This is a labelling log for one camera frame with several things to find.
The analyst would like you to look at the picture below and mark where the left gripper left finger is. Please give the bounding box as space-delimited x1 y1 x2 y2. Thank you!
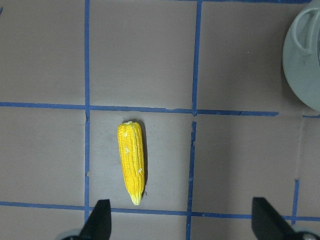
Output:
79 199 111 240

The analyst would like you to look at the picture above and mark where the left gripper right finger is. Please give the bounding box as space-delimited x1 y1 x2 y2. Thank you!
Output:
251 197 302 240

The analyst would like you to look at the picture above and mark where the yellow corn cob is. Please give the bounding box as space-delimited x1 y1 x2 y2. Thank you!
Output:
117 121 145 206

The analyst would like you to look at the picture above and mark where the pale green steel pot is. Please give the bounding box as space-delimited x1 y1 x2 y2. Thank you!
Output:
282 0 320 111

